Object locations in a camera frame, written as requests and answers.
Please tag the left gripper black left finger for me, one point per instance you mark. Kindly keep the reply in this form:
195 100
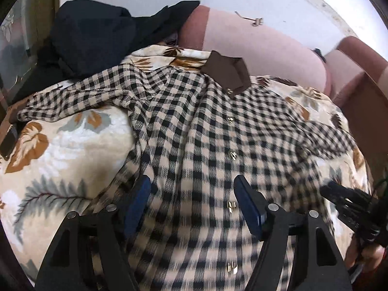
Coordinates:
87 252

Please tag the person right hand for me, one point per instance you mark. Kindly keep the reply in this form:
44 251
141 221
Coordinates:
371 256

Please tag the dark navy garment pile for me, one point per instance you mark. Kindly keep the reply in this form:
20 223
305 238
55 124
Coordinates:
88 37

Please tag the eyeglasses on headboard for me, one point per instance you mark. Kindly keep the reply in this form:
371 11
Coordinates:
254 21

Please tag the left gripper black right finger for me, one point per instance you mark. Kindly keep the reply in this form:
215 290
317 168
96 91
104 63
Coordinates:
317 263

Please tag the wooden glass panel door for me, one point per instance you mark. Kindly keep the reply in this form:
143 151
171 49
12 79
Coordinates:
25 24

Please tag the black beige checked shirt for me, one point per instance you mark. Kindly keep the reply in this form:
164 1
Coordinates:
192 137

